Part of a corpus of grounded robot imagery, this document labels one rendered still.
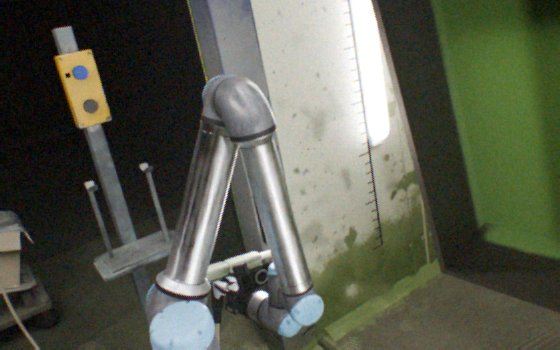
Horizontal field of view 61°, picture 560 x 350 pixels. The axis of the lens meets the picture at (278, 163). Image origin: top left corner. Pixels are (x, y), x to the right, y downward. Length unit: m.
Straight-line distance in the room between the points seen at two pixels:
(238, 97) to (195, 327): 0.54
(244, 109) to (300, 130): 0.98
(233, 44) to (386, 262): 1.38
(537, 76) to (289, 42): 0.91
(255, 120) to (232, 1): 0.87
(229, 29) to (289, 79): 0.33
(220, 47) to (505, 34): 0.99
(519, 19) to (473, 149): 0.56
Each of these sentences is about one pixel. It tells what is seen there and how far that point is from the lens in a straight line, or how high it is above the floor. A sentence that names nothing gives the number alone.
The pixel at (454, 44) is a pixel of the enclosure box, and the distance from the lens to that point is 1.88.
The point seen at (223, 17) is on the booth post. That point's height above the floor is 1.57.
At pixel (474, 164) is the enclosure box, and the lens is 2.10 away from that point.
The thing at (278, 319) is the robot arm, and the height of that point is 0.71.
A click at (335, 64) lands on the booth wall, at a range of 2.15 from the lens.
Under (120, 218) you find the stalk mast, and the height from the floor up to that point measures 0.90.
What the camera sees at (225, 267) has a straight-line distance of 1.68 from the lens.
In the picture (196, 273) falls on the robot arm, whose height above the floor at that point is 0.95.
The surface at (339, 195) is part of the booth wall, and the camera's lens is 2.25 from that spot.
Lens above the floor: 1.55
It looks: 17 degrees down
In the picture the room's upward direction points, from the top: 11 degrees counter-clockwise
